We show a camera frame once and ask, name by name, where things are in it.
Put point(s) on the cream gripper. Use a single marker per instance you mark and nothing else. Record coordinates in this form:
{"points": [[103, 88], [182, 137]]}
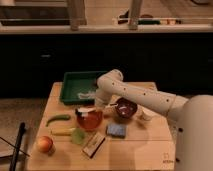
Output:
{"points": [[103, 106]]}

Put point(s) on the white black dish brush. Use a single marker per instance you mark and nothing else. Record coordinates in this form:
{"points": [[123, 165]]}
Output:
{"points": [[83, 111]]}

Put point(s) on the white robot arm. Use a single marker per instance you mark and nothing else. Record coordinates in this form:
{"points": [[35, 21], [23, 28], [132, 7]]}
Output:
{"points": [[194, 118]]}

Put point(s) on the red bowl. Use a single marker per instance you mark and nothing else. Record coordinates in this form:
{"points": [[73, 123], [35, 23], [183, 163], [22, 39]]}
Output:
{"points": [[91, 122]]}

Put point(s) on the dark brown bowl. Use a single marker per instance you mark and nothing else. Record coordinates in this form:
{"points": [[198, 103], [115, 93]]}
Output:
{"points": [[125, 108]]}

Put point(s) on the blue sponge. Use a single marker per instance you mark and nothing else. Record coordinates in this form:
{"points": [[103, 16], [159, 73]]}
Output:
{"points": [[116, 130]]}

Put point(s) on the green plastic tray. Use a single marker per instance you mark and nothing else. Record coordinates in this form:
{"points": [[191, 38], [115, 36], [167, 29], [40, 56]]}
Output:
{"points": [[76, 82]]}

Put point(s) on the green yellow scoop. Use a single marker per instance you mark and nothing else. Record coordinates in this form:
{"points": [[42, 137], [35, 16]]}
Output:
{"points": [[76, 135]]}

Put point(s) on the green chili pepper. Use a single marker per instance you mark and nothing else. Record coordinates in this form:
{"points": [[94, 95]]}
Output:
{"points": [[58, 117]]}

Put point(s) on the wooden block eraser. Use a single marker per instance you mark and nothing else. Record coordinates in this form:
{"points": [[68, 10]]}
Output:
{"points": [[93, 144]]}

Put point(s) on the white cup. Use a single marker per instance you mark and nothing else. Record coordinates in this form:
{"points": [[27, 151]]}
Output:
{"points": [[147, 115]]}

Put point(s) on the red apple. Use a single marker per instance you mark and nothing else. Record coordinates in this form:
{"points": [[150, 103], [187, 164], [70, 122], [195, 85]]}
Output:
{"points": [[44, 144]]}

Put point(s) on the black pole stand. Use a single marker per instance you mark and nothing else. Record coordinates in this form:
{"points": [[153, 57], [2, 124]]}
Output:
{"points": [[16, 150]]}

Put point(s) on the wooden post left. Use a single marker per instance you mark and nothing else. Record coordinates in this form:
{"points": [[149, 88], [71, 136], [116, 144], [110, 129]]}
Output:
{"points": [[76, 11]]}

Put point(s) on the wooden post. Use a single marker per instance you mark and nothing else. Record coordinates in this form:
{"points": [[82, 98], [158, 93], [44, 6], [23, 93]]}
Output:
{"points": [[134, 14], [76, 11]]}

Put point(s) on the wooden post right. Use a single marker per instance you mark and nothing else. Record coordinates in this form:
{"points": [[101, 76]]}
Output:
{"points": [[134, 14]]}

